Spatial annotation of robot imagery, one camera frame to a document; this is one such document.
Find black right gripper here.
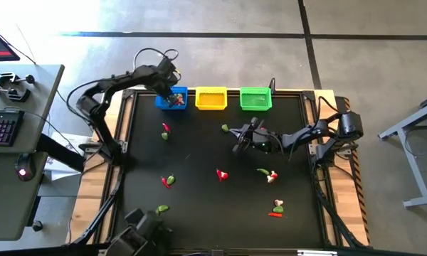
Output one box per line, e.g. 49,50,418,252
228,124,273,156

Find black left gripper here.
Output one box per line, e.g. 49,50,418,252
155,73,181,108

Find blue plastic basket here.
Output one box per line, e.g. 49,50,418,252
154,86,189,111

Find yellow plastic basket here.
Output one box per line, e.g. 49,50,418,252
194,86,228,111

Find green plastic basket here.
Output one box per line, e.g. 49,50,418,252
239,87,273,112

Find black table mat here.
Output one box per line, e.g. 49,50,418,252
113,92,324,248

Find white paper sheets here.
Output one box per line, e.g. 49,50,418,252
44,132,93,181

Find black desk leg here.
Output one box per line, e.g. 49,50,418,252
36,134,87,172

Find grey side desk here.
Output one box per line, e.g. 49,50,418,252
0,63,65,242

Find yellow black hazard tape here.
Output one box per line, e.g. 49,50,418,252
343,96,371,246

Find black desk clamp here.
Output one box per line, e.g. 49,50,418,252
0,84,32,103
0,70,36,86

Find black computer mouse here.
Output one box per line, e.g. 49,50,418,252
14,152,36,182

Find black backlit keyboard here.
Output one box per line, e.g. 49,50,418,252
0,109,25,147

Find grey metal stand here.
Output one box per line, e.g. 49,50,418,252
378,89,427,208

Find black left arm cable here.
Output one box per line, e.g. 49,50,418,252
133,47,181,72

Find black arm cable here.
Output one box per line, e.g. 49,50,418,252
317,95,339,120
133,47,181,72

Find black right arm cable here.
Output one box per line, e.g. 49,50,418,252
317,95,339,120

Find black floor cable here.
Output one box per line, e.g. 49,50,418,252
55,89,95,133

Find white metal bracket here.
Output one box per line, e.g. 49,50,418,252
297,250,338,256

